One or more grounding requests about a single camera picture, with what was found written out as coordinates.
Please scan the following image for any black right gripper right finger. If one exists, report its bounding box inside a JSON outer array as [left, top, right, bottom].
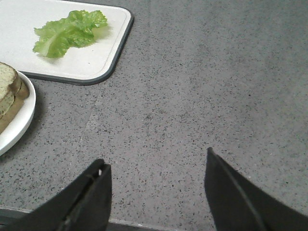
[[205, 147, 308, 231]]

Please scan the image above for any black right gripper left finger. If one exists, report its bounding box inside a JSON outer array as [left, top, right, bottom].
[[2, 159, 112, 231]]

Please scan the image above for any bread slice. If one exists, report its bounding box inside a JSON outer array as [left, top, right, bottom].
[[0, 63, 21, 117], [0, 80, 29, 133]]

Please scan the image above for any green lettuce leaf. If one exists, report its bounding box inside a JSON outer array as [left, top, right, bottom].
[[32, 10, 108, 58]]

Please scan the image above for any white round plate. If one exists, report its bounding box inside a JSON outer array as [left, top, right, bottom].
[[0, 71, 37, 155]]

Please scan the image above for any white cutting board grey rim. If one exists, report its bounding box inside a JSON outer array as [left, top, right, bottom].
[[0, 0, 134, 85]]

